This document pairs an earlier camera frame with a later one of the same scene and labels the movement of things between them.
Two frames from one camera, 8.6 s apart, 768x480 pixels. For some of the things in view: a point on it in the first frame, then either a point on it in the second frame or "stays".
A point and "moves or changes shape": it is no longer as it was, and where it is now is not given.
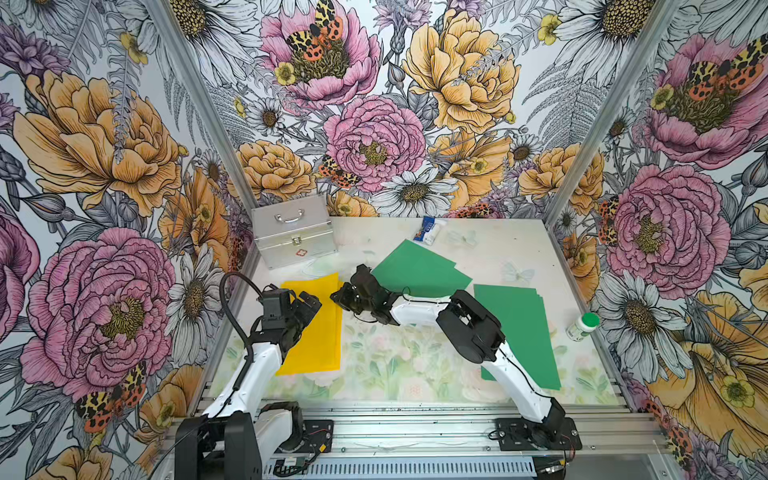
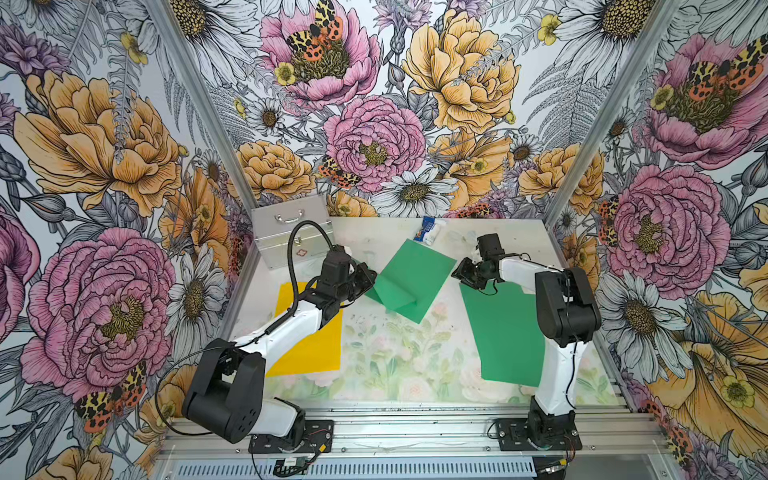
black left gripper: x=307 y=313 → x=368 y=278
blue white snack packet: x=426 y=232 stays
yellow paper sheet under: x=319 y=347 stays
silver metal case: x=293 y=231 stays
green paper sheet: x=415 y=271 moves or changes shape
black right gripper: x=340 y=297 → x=464 y=273
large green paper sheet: x=521 y=314 stays
